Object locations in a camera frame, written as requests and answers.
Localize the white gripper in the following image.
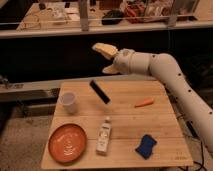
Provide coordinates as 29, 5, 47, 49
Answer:
92, 43, 135, 74

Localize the black whiteboard eraser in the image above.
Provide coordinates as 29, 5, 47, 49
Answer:
89, 80, 110, 104

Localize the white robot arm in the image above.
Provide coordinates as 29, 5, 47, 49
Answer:
92, 43, 213, 158

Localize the black bag on shelf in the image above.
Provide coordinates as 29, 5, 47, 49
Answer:
101, 10, 124, 25

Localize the red clutter on shelf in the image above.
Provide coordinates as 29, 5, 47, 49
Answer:
120, 0, 146, 23

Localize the orange carrot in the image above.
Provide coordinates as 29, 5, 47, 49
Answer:
134, 98, 154, 108

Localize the white plastic cup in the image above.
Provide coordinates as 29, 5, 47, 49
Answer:
59, 92, 77, 114

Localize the wooden table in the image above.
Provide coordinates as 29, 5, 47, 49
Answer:
41, 81, 193, 170

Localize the clear plastic bottle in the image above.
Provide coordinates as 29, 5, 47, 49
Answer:
96, 116, 111, 155

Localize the blue sponge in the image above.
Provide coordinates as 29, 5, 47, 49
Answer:
135, 134, 157, 159

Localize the orange plate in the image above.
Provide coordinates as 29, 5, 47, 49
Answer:
48, 123, 87, 164

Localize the grey metal shelf post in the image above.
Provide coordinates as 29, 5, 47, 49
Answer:
78, 0, 89, 31

